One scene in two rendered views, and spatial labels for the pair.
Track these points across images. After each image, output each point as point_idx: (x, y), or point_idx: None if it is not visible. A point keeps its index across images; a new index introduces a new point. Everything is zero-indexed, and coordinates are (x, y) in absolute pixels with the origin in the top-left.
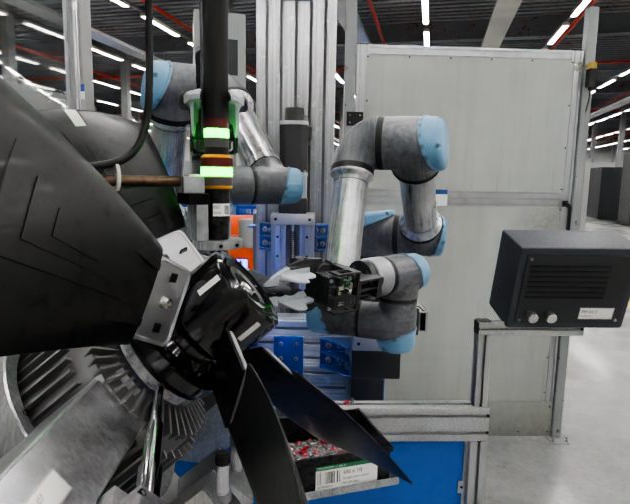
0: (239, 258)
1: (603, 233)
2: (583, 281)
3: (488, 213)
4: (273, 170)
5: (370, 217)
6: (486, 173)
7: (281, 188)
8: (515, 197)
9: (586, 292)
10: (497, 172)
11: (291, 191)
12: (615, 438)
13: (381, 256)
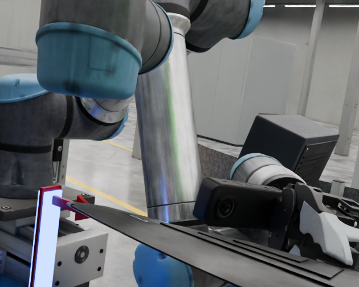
0: (48, 189)
1: (301, 118)
2: (313, 167)
3: None
4: (155, 4)
5: (38, 85)
6: None
7: (167, 44)
8: (24, 56)
9: (311, 177)
10: (8, 25)
11: (169, 52)
12: (89, 286)
13: (47, 144)
